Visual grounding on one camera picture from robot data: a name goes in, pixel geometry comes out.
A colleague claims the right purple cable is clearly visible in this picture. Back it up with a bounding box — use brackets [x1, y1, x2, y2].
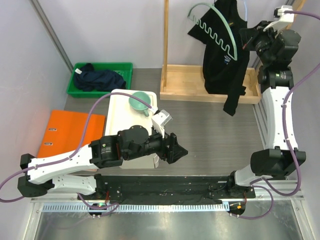
[237, 11, 320, 220]

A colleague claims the purple cable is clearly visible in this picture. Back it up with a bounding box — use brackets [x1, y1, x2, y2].
[237, 11, 320, 220]
[0, 92, 156, 216]

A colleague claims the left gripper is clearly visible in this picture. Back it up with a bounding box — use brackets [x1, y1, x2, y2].
[124, 125, 188, 164]

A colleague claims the green mug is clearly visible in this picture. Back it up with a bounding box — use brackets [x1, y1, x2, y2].
[128, 91, 151, 117]

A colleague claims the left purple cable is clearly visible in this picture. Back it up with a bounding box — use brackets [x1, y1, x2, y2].
[0, 92, 156, 216]

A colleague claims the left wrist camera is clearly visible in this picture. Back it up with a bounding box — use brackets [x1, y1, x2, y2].
[151, 109, 173, 139]

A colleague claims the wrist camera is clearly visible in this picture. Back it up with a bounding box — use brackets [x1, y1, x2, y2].
[263, 5, 295, 32]
[151, 109, 173, 139]

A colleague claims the navy blue t shirt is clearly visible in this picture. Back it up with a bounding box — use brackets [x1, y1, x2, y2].
[73, 63, 126, 92]

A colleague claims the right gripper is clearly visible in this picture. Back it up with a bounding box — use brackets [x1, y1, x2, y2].
[240, 20, 280, 66]

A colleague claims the white drawer box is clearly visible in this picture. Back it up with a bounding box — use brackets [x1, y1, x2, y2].
[104, 94, 160, 169]

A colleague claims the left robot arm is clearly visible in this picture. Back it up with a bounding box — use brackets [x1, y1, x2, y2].
[17, 125, 188, 200]

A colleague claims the white cable duct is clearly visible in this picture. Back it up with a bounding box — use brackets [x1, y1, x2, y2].
[41, 202, 230, 213]

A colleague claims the wooden clothes rack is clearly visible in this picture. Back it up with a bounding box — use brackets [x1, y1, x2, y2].
[159, 0, 308, 105]

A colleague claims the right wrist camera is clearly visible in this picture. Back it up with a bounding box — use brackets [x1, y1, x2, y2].
[263, 5, 295, 32]

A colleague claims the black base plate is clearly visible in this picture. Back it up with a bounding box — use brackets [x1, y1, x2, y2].
[83, 174, 256, 206]

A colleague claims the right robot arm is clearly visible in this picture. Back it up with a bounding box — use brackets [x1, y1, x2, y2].
[225, 20, 306, 198]

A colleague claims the black t shirt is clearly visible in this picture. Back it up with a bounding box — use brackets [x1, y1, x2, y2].
[188, 0, 250, 116]

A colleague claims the green hanger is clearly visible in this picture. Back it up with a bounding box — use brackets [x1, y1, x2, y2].
[187, 2, 239, 62]

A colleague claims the light blue wire hanger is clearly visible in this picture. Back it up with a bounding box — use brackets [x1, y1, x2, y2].
[242, 0, 248, 22]

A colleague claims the orange binder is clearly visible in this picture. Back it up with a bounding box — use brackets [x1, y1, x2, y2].
[37, 109, 106, 158]

